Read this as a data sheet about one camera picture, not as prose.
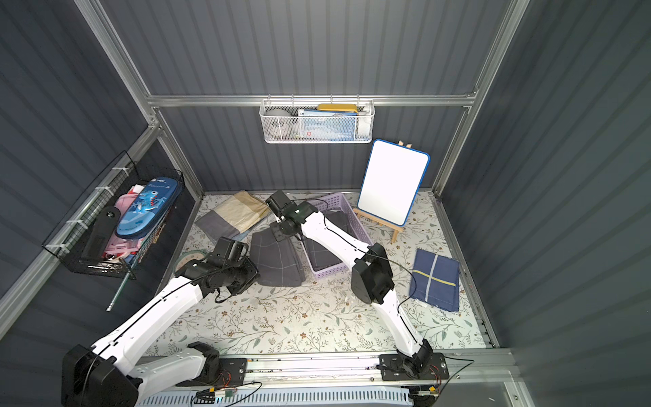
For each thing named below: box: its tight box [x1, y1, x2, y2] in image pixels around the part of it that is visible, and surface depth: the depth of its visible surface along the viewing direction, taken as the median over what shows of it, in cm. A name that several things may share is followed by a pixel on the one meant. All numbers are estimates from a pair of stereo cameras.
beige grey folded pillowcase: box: [194, 190, 273, 242], surface depth 111 cm
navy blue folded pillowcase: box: [408, 248, 461, 313], surface depth 94 cm
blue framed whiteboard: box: [356, 138, 431, 227], surface depth 91 cm
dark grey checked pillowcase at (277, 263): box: [250, 228, 307, 287], surface depth 88 cm
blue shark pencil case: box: [115, 177, 183, 240], surface depth 69 cm
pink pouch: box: [104, 192, 144, 258], surface depth 68 cm
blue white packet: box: [297, 109, 359, 142], surface depth 88 cm
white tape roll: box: [265, 108, 292, 138], surface depth 88 cm
